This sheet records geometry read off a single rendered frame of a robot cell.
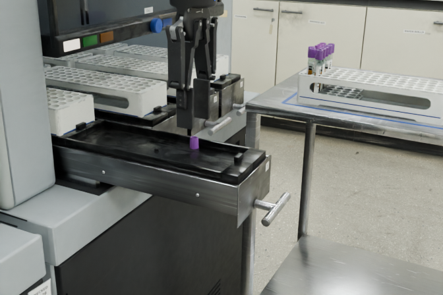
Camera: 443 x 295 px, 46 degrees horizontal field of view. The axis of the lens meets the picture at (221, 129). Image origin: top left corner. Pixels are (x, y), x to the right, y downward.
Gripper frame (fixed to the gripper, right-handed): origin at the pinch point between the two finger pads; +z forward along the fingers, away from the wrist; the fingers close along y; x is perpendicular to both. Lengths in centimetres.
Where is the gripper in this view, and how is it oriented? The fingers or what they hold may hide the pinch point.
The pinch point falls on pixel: (193, 105)
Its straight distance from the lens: 87.6
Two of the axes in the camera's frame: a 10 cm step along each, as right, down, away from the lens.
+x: 9.0, 1.6, -4.0
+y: -4.3, 3.0, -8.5
